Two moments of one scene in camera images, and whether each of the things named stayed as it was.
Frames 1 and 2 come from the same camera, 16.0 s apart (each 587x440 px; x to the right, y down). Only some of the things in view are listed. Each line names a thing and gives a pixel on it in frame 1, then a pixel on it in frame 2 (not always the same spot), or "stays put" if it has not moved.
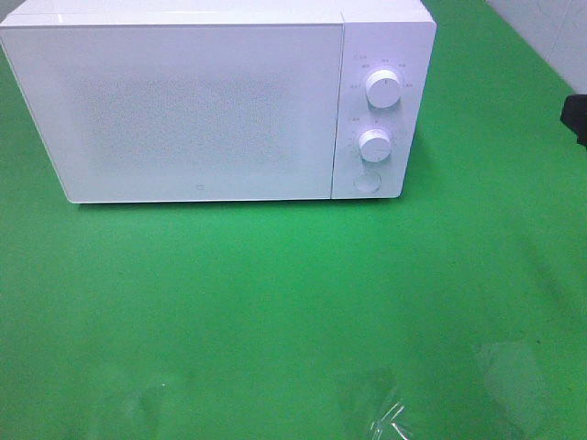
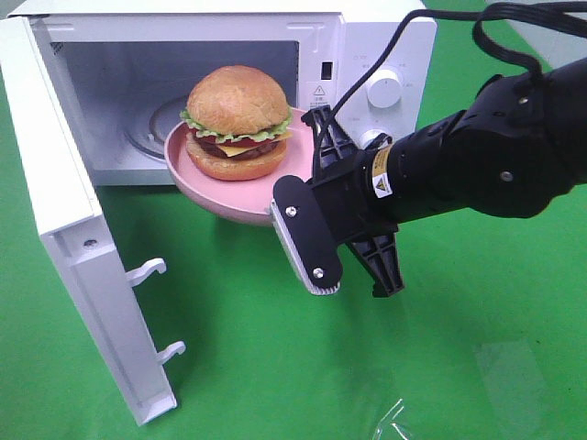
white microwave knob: x=374 y=145 stays put
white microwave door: x=182 y=111 to x=80 y=241
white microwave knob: x=383 y=88 stays put
